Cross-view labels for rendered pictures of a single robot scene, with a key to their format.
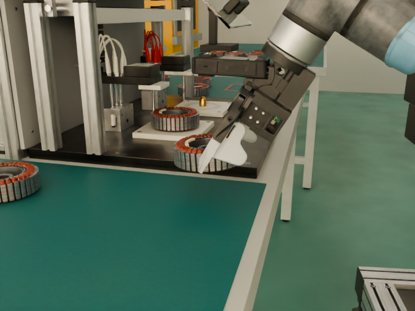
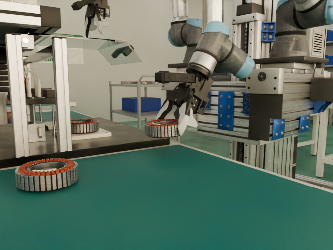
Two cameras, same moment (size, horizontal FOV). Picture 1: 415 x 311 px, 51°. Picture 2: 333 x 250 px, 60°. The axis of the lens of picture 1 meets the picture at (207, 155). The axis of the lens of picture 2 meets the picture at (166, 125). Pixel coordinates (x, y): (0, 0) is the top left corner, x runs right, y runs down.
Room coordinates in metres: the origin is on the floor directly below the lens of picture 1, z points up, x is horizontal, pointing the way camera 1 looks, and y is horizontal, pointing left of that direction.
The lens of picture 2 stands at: (0.12, 0.58, 0.95)
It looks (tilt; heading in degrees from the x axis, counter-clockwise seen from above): 9 degrees down; 313
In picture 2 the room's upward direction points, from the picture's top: straight up
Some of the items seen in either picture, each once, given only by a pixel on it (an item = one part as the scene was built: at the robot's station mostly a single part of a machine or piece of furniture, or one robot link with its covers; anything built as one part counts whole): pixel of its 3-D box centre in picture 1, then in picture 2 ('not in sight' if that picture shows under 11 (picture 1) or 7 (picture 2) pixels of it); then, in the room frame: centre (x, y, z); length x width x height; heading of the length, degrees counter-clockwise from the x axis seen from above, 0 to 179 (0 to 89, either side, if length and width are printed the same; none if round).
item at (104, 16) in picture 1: (150, 15); (37, 56); (1.11, 0.14, 1.03); 0.62 x 0.01 x 0.03; 165
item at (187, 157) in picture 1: (208, 152); (165, 127); (0.66, 0.00, 0.82); 0.11 x 0.11 x 0.04
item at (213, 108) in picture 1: (202, 107); (63, 124); (1.20, 0.01, 0.78); 0.15 x 0.15 x 0.01; 75
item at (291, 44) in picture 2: not in sight; (289, 45); (0.57, -0.63, 1.09); 0.15 x 0.15 x 0.10
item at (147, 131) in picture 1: (175, 129); (82, 133); (0.97, 0.07, 0.78); 0.15 x 0.15 x 0.01; 75
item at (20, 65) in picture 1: (96, 58); not in sight; (1.15, 0.29, 0.92); 0.66 x 0.01 x 0.30; 165
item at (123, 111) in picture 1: (117, 116); (33, 130); (1.01, 0.21, 0.80); 0.08 x 0.05 x 0.06; 165
